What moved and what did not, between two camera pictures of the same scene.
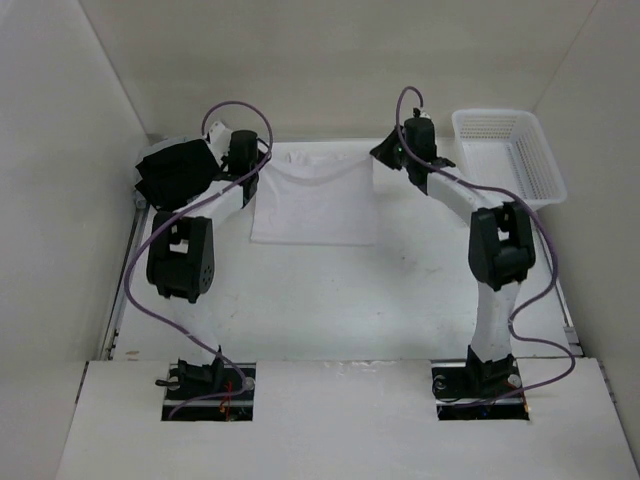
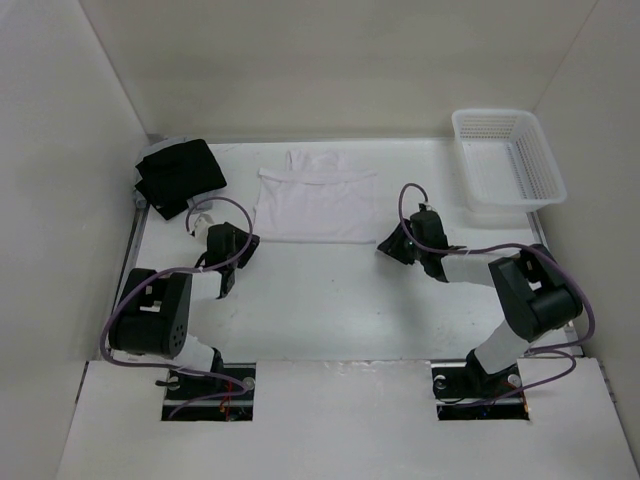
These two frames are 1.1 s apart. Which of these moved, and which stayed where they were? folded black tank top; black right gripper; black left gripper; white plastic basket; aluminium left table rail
Moved: black right gripper; black left gripper
Stayed: folded black tank top; aluminium left table rail; white plastic basket
